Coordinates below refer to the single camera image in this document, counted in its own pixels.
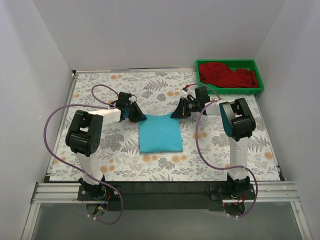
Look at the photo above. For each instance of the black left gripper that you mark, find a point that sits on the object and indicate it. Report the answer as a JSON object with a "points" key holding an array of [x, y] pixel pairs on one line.
{"points": [[133, 110]]}

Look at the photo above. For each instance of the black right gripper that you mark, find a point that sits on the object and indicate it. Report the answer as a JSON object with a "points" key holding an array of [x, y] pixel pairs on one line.
{"points": [[184, 107]]}

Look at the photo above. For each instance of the turquoise t shirt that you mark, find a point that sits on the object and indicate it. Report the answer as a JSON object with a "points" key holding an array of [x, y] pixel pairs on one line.
{"points": [[160, 134]]}

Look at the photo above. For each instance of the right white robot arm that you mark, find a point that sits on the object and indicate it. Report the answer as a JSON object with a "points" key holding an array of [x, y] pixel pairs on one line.
{"points": [[238, 124]]}

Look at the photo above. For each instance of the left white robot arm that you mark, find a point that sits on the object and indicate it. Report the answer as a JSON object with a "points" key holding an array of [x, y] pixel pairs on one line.
{"points": [[84, 136]]}

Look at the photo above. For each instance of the floral tablecloth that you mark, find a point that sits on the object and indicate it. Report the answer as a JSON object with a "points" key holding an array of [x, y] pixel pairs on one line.
{"points": [[119, 156]]}

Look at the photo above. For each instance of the red t shirt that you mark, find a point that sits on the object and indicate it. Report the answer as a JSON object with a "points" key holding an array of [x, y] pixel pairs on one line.
{"points": [[220, 75]]}

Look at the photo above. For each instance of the green plastic bin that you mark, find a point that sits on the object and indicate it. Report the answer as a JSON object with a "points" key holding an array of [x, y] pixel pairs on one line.
{"points": [[248, 64]]}

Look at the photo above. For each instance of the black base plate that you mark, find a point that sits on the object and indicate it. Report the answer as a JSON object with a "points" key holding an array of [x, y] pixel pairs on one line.
{"points": [[116, 202]]}

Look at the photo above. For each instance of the aluminium front rail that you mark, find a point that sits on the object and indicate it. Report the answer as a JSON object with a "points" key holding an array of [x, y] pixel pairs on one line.
{"points": [[267, 191]]}

